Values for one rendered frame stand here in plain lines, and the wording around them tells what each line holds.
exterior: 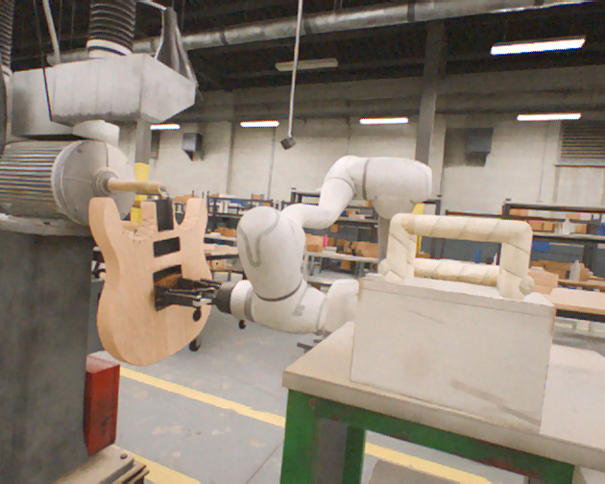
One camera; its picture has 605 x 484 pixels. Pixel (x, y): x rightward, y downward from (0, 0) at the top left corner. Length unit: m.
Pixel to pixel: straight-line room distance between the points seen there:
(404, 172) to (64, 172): 0.93
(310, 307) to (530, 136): 11.74
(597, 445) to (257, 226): 0.57
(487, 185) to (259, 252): 11.40
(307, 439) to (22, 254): 0.99
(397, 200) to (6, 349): 1.26
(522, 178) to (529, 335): 11.51
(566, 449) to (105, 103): 1.07
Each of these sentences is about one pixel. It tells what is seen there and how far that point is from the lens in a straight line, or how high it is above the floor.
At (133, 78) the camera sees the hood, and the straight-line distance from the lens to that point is 0.98.
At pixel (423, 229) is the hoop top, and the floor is 1.19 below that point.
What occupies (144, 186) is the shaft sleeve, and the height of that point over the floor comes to 1.25.
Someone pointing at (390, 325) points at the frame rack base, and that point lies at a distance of 0.60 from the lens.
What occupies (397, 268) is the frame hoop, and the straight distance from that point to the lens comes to 0.59.
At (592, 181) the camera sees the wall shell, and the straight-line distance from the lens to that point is 12.38.
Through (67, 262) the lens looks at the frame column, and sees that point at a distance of 1.36.
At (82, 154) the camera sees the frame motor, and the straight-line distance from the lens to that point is 1.19.
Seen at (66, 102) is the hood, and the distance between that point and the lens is 1.13.
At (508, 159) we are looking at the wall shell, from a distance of 12.10.
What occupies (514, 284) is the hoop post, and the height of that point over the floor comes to 1.12.
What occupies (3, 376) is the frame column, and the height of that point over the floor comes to 0.64.
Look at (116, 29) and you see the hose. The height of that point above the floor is 1.62.
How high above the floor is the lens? 1.17
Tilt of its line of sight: 3 degrees down
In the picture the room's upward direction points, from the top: 5 degrees clockwise
